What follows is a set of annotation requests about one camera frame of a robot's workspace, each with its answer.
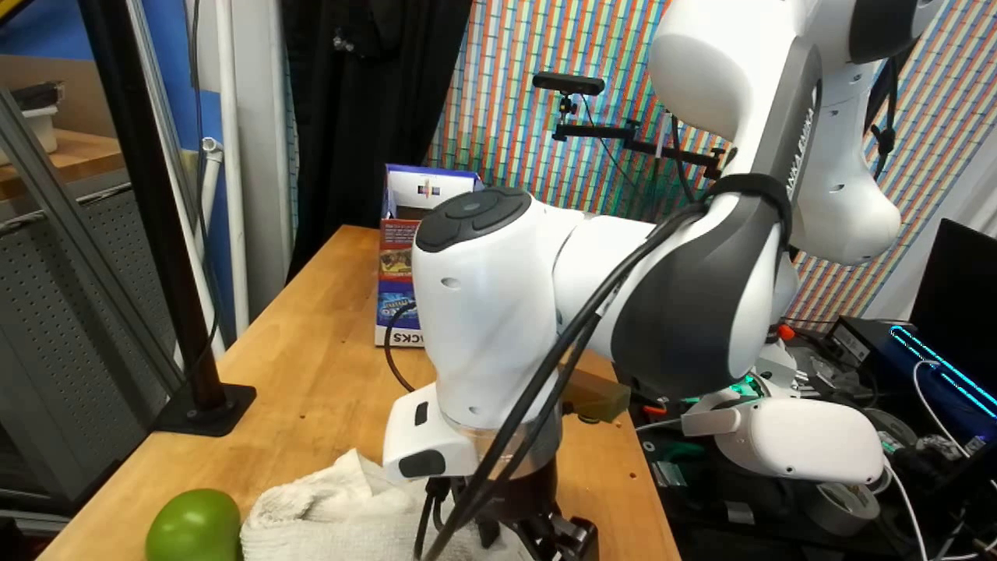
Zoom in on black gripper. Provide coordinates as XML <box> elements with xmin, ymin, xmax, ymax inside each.
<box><xmin>416</xmin><ymin>455</ymin><xmax>603</xmax><ymax>561</ymax></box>

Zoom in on white cloth rag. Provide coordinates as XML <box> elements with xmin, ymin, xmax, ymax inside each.
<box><xmin>239</xmin><ymin>445</ymin><xmax>533</xmax><ymax>561</ymax></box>

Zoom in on green avocado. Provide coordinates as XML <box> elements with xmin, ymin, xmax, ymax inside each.
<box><xmin>143</xmin><ymin>486</ymin><xmax>246</xmax><ymax>561</ymax></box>

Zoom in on blue snack pack cardboard box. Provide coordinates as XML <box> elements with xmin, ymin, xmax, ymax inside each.
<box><xmin>371</xmin><ymin>161</ymin><xmax>486</xmax><ymax>351</ymax></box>

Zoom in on white VR headset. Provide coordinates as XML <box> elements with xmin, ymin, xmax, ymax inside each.
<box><xmin>678</xmin><ymin>369</ymin><xmax>885</xmax><ymax>486</ymax></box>

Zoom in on grey tape roll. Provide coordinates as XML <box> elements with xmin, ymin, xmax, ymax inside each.
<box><xmin>805</xmin><ymin>479</ymin><xmax>885</xmax><ymax>540</ymax></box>

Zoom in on black curtain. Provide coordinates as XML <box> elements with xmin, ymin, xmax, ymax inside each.
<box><xmin>278</xmin><ymin>0</ymin><xmax>478</xmax><ymax>278</ymax></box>

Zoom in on blue plastic case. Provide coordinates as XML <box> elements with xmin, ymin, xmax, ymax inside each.
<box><xmin>869</xmin><ymin>321</ymin><xmax>997</xmax><ymax>447</ymax></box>

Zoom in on black pole stand with base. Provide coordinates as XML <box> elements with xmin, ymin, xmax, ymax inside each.
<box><xmin>74</xmin><ymin>0</ymin><xmax>258</xmax><ymax>440</ymax></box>

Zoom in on grey perforated panel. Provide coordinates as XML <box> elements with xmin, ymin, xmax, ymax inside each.
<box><xmin>0</xmin><ymin>182</ymin><xmax>181</xmax><ymax>500</ymax></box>

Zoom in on wooden workbench top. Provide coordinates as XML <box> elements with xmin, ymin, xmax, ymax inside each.
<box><xmin>0</xmin><ymin>126</ymin><xmax>128</xmax><ymax>197</ymax></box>

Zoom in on white plastic tub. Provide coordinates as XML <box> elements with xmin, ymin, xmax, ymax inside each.
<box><xmin>5</xmin><ymin>80</ymin><xmax>67</xmax><ymax>153</ymax></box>

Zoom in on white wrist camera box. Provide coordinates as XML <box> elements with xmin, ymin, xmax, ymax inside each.
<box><xmin>381</xmin><ymin>380</ymin><xmax>484</xmax><ymax>479</ymax></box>

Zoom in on white cable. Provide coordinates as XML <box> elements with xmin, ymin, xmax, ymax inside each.
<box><xmin>882</xmin><ymin>356</ymin><xmax>985</xmax><ymax>561</ymax></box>

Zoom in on white post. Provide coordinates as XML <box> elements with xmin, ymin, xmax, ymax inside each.
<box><xmin>190</xmin><ymin>0</ymin><xmax>252</xmax><ymax>339</ymax></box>

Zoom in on black camera on boom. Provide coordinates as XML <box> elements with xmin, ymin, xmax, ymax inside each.
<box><xmin>529</xmin><ymin>67</ymin><xmax>729</xmax><ymax>177</ymax></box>

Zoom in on aluminium frame bar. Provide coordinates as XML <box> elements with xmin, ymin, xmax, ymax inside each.
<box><xmin>0</xmin><ymin>91</ymin><xmax>190</xmax><ymax>407</ymax></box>

